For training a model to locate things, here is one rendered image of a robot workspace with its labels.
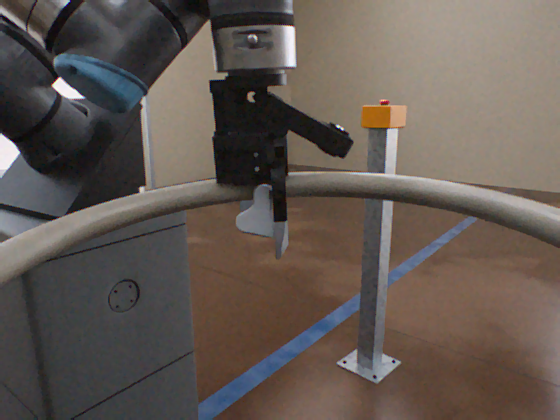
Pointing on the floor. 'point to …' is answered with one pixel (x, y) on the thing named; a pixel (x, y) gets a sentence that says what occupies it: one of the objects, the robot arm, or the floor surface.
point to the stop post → (376, 248)
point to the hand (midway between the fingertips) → (283, 240)
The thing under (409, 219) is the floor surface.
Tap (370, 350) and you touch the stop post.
